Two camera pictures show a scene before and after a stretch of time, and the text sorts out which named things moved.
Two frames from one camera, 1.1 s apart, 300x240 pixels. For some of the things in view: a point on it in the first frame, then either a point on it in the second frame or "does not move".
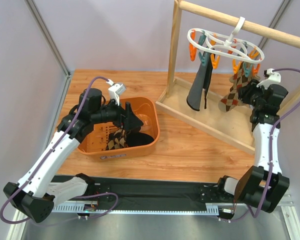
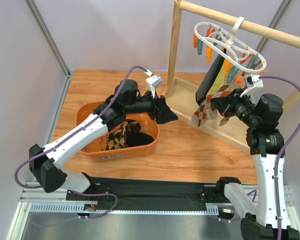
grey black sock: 201,82 -> 209,77
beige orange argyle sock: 228,102 -> 204,111
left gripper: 125,117 -> 159,109
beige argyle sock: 237,80 -> 225,89
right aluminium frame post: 276,20 does not move
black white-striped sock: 138,138 does not move
